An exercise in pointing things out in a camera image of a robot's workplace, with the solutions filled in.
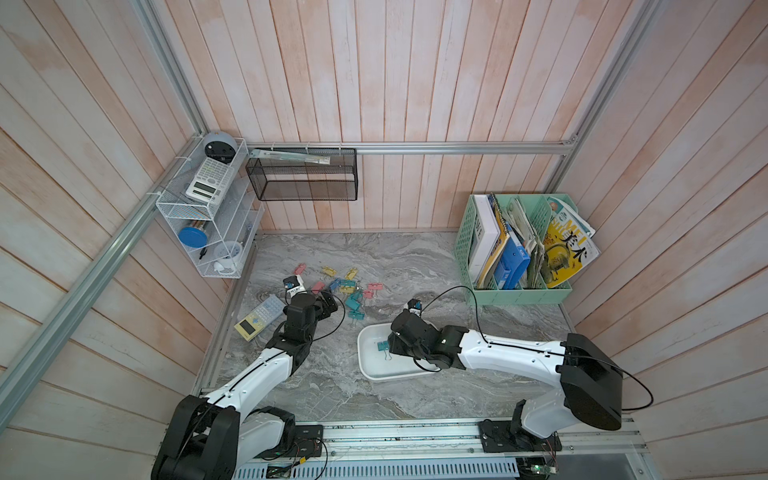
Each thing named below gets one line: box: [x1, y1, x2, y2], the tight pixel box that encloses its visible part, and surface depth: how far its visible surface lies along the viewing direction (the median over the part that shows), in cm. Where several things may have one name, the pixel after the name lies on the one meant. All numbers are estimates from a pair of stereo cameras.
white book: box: [469, 194, 501, 283], surface depth 92 cm
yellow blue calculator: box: [234, 294, 286, 342], surface depth 95 cm
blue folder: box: [494, 223, 530, 290], surface depth 90 cm
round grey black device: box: [204, 131, 238, 164], surface depth 83 cm
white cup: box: [213, 240, 243, 275], surface depth 92 cm
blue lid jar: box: [178, 227, 209, 248], surface depth 78 cm
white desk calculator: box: [185, 157, 235, 206], surface depth 78 cm
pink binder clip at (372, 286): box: [364, 282, 384, 299], surface depth 103 cm
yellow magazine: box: [543, 196, 602, 288], surface depth 93 cm
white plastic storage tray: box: [357, 323, 439, 381], surface depth 87 cm
